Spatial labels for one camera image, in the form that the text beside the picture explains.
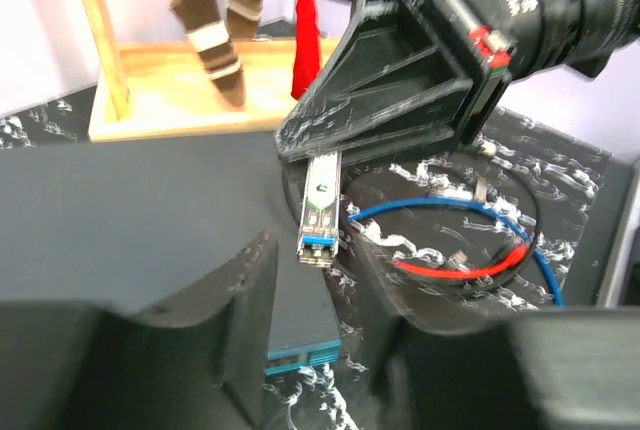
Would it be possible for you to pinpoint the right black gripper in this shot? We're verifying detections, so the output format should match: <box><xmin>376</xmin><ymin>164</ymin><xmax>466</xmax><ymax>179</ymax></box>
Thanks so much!
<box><xmin>275</xmin><ymin>0</ymin><xmax>511</xmax><ymax>210</ymax></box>

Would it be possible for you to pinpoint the red sock left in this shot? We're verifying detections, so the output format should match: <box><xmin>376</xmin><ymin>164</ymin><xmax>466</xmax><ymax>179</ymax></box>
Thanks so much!
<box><xmin>291</xmin><ymin>0</ymin><xmax>321</xmax><ymax>100</ymax></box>

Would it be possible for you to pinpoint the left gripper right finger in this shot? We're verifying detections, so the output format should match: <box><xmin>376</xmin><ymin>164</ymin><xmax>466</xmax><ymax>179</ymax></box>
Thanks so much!
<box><xmin>352</xmin><ymin>238</ymin><xmax>639</xmax><ymax>429</ymax></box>

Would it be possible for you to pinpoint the red ethernet cable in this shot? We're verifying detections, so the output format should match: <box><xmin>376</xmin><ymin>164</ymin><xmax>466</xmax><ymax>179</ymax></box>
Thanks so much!
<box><xmin>392</xmin><ymin>244</ymin><xmax>531</xmax><ymax>284</ymax></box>

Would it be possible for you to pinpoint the silver SFP module on table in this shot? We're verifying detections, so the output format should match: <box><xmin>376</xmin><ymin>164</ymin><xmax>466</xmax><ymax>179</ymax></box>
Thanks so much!
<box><xmin>442</xmin><ymin>250</ymin><xmax>468</xmax><ymax>272</ymax></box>

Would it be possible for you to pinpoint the brown striped sock front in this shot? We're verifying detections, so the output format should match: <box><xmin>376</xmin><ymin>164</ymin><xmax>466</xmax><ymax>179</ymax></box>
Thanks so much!
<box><xmin>170</xmin><ymin>0</ymin><xmax>246</xmax><ymax>107</ymax></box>

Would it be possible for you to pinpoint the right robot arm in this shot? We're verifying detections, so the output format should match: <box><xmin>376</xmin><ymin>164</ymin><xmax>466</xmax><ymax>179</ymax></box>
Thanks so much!
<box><xmin>275</xmin><ymin>0</ymin><xmax>639</xmax><ymax>178</ymax></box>

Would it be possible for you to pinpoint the dark blue network switch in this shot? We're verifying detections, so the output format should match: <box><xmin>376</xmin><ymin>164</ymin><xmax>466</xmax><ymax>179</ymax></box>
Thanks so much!
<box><xmin>1</xmin><ymin>132</ymin><xmax>341</xmax><ymax>374</ymax></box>

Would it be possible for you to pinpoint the silver SFP transceiver plug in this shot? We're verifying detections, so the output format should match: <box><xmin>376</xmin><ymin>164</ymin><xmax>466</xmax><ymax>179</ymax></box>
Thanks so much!
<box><xmin>297</xmin><ymin>152</ymin><xmax>342</xmax><ymax>268</ymax></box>

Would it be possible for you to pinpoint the black ethernet cable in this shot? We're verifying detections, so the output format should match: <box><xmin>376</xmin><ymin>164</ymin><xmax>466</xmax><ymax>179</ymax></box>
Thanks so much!
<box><xmin>282</xmin><ymin>159</ymin><xmax>541</xmax><ymax>301</ymax></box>

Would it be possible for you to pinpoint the blue ethernet cable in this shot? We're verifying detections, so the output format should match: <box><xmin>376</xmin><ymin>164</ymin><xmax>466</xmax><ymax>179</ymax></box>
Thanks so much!
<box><xmin>347</xmin><ymin>197</ymin><xmax>566</xmax><ymax>309</ymax></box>

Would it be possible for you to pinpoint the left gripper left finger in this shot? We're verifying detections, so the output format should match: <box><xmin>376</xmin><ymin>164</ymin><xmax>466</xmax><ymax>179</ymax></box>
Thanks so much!
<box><xmin>1</xmin><ymin>232</ymin><xmax>279</xmax><ymax>429</ymax></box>

